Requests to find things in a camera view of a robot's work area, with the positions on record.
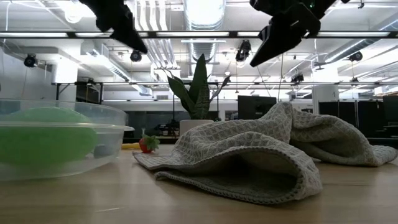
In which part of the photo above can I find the silver ceiling air duct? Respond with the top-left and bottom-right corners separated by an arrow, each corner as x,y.
183,0 -> 226,63

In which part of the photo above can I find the large green toy produce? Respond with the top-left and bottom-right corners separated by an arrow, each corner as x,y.
0,106 -> 98,167

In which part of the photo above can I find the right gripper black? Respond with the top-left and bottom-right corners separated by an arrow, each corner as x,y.
249,0 -> 339,68

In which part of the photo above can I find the white plant pot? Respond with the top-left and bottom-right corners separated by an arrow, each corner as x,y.
179,119 -> 215,138

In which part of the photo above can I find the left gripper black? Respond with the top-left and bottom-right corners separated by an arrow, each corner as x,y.
78,0 -> 149,55

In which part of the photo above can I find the black computer monitor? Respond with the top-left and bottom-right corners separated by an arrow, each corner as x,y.
238,95 -> 277,121

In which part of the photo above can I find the clear plastic tupperware container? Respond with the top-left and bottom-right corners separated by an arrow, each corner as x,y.
0,98 -> 136,181

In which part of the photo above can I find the black office partition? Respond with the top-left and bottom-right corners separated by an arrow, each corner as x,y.
318,101 -> 384,129

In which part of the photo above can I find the thin horizontal metal rail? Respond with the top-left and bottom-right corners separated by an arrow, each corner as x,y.
51,81 -> 398,86

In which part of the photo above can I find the red toy strawberry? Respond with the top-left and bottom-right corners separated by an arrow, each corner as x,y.
139,134 -> 160,154

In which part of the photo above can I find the green snake plant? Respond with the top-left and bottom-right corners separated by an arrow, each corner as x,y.
167,53 -> 233,121

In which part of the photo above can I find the dark equipment on desk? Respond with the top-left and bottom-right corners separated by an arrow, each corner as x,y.
146,119 -> 181,138

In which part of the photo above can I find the dark cabinet on stand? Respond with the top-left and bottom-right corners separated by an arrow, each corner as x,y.
75,81 -> 104,105

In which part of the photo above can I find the small dark toy produce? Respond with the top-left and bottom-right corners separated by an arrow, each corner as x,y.
93,144 -> 116,159

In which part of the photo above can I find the white square pillar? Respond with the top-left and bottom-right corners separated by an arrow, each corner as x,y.
312,85 -> 340,115

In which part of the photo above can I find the hanging thin cable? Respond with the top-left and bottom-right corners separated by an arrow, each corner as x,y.
277,52 -> 285,102

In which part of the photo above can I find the grey waffle-weave towel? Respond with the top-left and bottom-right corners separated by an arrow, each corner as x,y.
132,101 -> 398,205

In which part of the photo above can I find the yellow toy banana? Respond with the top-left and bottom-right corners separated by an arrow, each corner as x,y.
121,142 -> 141,151

